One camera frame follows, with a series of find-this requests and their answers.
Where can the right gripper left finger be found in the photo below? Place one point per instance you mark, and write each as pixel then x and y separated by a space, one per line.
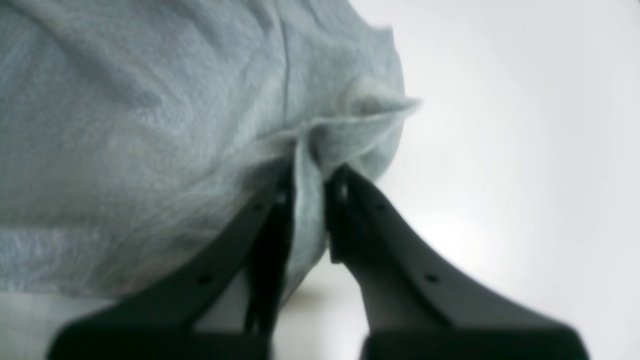
pixel 222 305

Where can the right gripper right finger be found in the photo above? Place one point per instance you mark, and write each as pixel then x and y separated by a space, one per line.
pixel 419 306

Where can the grey T-shirt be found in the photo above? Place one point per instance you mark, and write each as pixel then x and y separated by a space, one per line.
pixel 133 130

